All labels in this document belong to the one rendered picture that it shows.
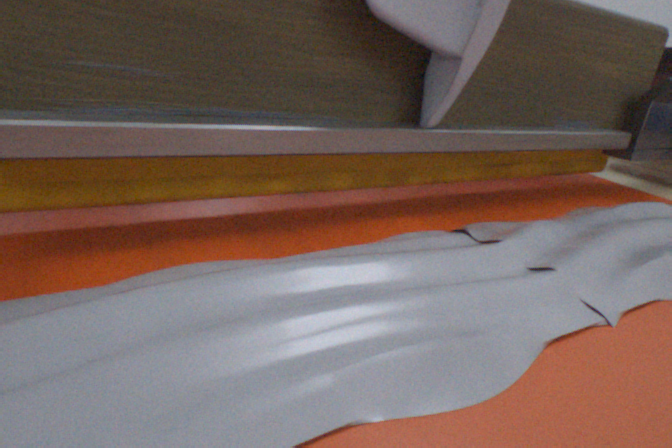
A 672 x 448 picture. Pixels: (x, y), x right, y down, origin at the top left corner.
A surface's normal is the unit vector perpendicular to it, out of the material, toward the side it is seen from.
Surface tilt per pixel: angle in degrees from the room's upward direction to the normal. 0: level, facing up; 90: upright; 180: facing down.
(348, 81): 90
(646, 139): 90
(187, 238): 0
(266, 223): 0
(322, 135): 90
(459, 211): 0
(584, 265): 27
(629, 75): 90
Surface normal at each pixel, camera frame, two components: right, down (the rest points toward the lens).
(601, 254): 0.51, -0.59
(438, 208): 0.14, -0.93
